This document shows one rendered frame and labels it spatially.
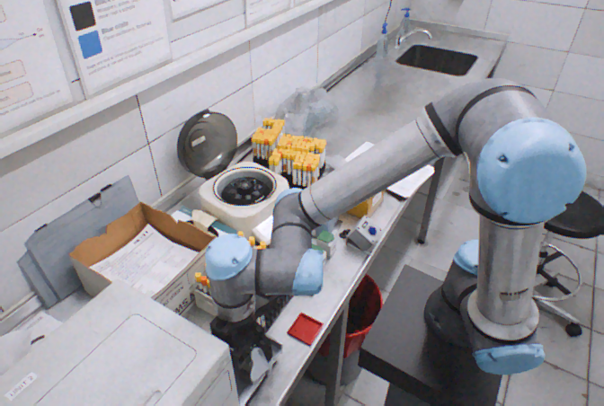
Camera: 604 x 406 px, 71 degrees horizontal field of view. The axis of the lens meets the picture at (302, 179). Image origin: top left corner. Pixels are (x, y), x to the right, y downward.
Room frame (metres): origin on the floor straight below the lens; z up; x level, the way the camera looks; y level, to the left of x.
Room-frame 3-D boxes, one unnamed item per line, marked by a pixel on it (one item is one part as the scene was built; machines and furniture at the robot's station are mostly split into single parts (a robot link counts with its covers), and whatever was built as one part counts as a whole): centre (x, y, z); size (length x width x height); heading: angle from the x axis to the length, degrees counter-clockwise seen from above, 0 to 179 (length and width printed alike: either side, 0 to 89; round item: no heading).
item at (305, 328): (0.63, -0.01, 0.88); 0.07 x 0.07 x 0.01; 59
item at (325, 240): (0.89, -0.07, 0.91); 0.05 x 0.04 x 0.07; 59
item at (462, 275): (0.60, -0.38, 1.11); 0.13 x 0.12 x 0.14; 179
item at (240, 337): (0.47, 0.12, 1.10); 0.09 x 0.08 x 0.12; 149
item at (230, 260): (0.48, 0.12, 1.26); 0.09 x 0.08 x 0.11; 89
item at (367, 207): (1.12, -0.19, 0.92); 0.13 x 0.13 x 0.10; 57
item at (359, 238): (0.94, -0.17, 0.92); 0.13 x 0.07 x 0.08; 59
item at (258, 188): (1.06, 0.18, 0.97); 0.15 x 0.15 x 0.07
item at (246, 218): (1.05, 0.17, 0.94); 0.30 x 0.24 x 0.12; 50
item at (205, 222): (0.92, 0.29, 0.92); 0.24 x 0.12 x 0.10; 59
